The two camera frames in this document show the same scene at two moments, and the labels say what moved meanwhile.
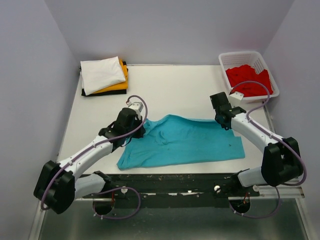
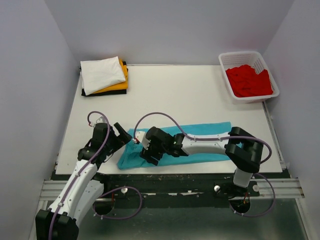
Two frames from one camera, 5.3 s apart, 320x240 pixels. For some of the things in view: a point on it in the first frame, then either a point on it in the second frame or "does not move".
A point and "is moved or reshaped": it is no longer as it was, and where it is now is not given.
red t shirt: (246, 73) does not move
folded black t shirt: (108, 92) does not move
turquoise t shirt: (171, 139) is moved or reshaped
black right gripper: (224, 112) → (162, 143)
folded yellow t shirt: (122, 85) does not move
